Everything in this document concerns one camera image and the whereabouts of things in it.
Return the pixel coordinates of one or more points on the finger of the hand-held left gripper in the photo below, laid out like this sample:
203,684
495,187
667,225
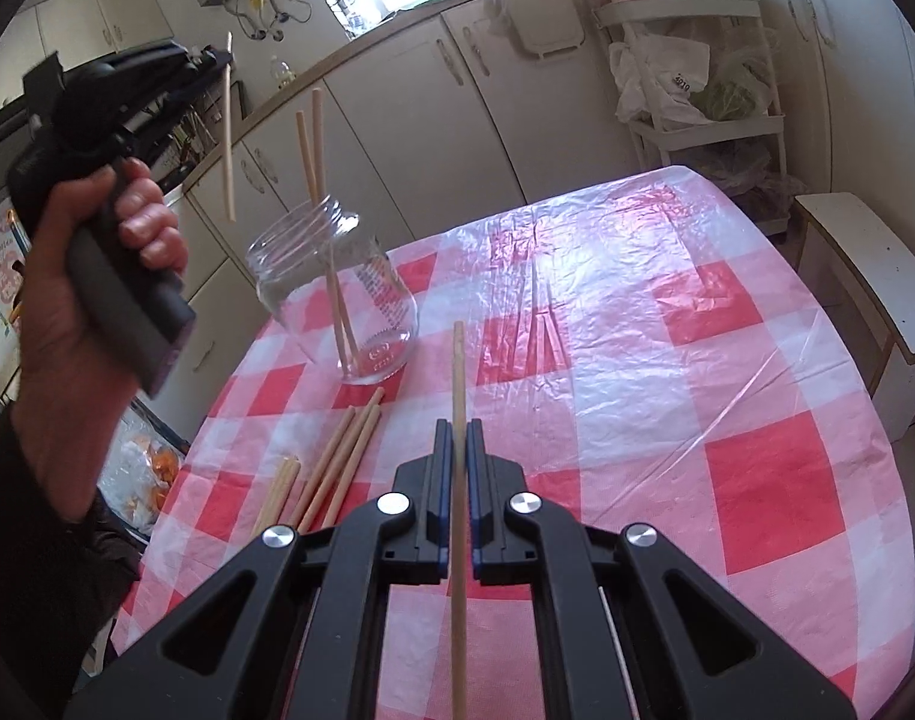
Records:
211,58

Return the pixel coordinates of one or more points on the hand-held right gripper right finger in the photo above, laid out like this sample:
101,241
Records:
474,480

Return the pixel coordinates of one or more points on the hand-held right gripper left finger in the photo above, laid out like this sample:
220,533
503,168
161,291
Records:
444,480

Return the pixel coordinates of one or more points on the light wooden chopstick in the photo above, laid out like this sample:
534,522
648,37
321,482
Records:
282,495
271,495
339,465
229,165
458,375
318,142
322,465
359,442
306,150

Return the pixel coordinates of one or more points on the clear glass jar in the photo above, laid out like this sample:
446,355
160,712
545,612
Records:
292,300

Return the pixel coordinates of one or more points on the person's left forearm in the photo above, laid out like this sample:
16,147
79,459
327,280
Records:
37,577

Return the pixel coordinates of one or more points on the person's left hand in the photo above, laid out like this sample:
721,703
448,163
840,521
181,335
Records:
60,330

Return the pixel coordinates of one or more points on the clear plastic bottle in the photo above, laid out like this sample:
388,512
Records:
282,73

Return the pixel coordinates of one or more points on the long cream base cabinet run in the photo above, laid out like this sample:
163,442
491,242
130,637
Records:
397,105

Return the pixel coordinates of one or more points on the red white checked tablecloth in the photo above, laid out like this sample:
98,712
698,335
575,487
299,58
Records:
652,390

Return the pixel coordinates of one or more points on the plastic bag of oranges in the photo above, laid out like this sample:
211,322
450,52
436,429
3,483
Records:
153,465

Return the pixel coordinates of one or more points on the white hanging trash bin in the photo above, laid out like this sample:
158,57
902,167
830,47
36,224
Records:
540,15

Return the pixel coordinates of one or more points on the dark plastic bag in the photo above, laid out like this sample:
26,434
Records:
757,180

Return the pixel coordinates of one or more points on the white plastic bag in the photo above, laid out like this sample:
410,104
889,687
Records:
656,75

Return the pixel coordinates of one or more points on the white wooden stool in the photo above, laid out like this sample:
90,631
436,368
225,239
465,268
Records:
870,270

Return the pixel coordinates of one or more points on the plastic bag of greens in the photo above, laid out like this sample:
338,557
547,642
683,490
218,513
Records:
731,94

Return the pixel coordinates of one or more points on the white rolling cart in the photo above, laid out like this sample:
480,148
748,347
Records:
675,11

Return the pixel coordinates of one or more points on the short cream base cabinet run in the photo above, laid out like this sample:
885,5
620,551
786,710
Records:
840,90

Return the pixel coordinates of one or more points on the wall utensil rack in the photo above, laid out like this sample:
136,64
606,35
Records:
191,135

